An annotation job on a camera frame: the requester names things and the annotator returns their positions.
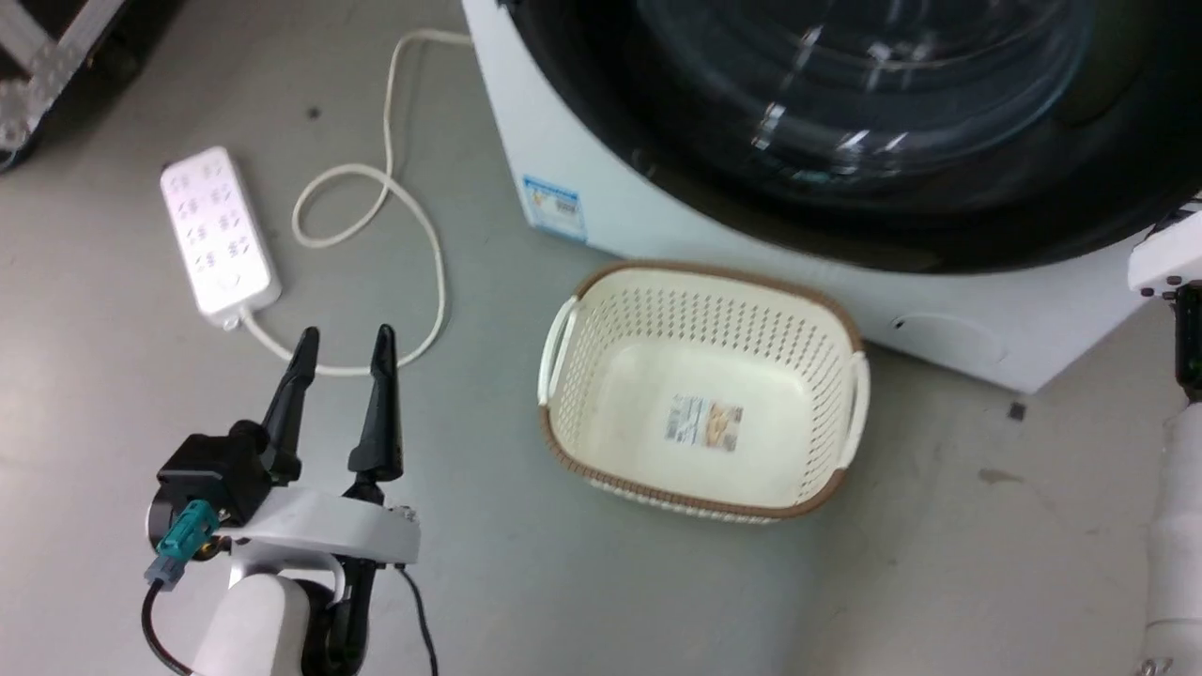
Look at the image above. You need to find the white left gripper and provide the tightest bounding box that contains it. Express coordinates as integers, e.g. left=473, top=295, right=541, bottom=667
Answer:
left=218, top=324, right=422, bottom=676

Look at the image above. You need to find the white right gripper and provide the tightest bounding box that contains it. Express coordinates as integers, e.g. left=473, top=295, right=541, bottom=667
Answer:
left=1127, top=208, right=1202, bottom=403

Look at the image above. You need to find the dark glass washing machine door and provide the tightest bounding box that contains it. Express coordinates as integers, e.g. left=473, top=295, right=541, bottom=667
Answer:
left=498, top=0, right=1202, bottom=275

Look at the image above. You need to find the white washing machine body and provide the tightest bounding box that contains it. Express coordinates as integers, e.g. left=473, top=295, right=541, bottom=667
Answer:
left=460, top=0, right=1202, bottom=394

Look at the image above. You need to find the white power strip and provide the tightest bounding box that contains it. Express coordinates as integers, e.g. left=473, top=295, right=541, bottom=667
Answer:
left=159, top=146, right=283, bottom=331

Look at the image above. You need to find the blue energy label sticker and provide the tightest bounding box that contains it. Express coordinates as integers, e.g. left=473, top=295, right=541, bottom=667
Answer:
left=521, top=174, right=589, bottom=243

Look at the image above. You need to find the paper label inside basket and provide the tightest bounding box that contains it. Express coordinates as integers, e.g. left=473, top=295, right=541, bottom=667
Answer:
left=665, top=394, right=745, bottom=453

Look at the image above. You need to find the cream laundry basket brown rim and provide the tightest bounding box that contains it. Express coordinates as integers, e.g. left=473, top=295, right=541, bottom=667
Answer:
left=537, top=260, right=871, bottom=524

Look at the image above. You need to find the black cable with teal plug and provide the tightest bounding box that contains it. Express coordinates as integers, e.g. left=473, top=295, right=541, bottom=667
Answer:
left=141, top=499, right=222, bottom=676

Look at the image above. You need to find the white power strip cable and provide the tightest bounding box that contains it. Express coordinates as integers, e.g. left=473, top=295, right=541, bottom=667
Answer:
left=240, top=28, right=473, bottom=377

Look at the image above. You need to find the thin black cable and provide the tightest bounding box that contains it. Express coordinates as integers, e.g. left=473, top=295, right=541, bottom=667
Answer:
left=394, top=561, right=440, bottom=676

